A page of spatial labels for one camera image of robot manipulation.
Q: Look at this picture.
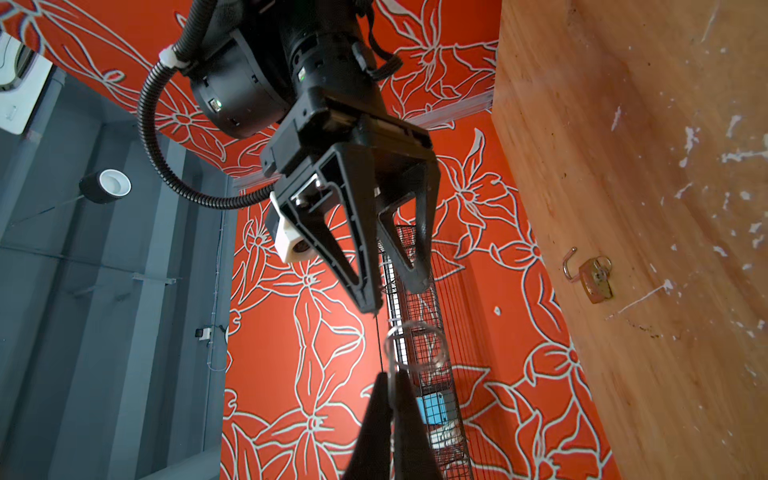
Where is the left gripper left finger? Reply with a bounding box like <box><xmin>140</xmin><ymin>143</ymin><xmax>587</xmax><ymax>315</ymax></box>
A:
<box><xmin>342</xmin><ymin>372</ymin><xmax>393</xmax><ymax>480</ymax></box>

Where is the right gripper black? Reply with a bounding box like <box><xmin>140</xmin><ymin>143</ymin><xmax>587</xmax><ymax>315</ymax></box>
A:
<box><xmin>259</xmin><ymin>87</ymin><xmax>441</xmax><ymax>314</ymax></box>

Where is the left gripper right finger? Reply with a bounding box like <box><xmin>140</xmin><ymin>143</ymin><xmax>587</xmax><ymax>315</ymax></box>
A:
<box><xmin>392</xmin><ymin>370</ymin><xmax>443</xmax><ymax>479</ymax></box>

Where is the large brass padlock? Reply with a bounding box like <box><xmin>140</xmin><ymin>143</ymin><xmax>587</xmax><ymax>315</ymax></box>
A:
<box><xmin>562</xmin><ymin>247</ymin><xmax>614</xmax><ymax>304</ymax></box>

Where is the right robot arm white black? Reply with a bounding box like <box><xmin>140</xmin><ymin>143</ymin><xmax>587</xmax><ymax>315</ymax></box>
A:
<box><xmin>137</xmin><ymin>1</ymin><xmax>440</xmax><ymax>313</ymax></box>

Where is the blue white box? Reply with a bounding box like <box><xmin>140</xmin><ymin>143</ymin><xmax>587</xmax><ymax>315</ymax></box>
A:
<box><xmin>416</xmin><ymin>392</ymin><xmax>449</xmax><ymax>426</ymax></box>

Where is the round ceiling lamp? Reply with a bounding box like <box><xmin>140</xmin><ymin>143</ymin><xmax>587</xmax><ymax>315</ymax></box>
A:
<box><xmin>78</xmin><ymin>169</ymin><xmax>132</xmax><ymax>204</ymax></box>

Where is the aluminium frame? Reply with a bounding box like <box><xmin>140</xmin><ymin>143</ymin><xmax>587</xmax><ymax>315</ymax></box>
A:
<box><xmin>230</xmin><ymin>89</ymin><xmax>496</xmax><ymax>193</ymax></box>

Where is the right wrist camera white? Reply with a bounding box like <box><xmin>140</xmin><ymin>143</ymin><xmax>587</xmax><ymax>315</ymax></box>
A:
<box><xmin>266</xmin><ymin>192</ymin><xmax>317</xmax><ymax>264</ymax></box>

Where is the black wire basket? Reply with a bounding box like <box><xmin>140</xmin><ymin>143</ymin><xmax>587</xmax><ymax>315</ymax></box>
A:
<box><xmin>379</xmin><ymin>247</ymin><xmax>474</xmax><ymax>479</ymax></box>

